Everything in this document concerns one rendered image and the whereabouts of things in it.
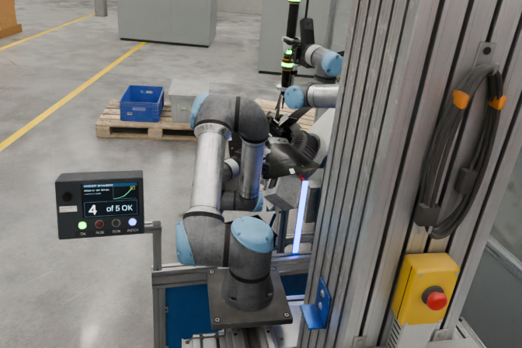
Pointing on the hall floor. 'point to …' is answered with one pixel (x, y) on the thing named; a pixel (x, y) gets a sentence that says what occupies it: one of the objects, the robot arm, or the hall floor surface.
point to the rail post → (158, 317)
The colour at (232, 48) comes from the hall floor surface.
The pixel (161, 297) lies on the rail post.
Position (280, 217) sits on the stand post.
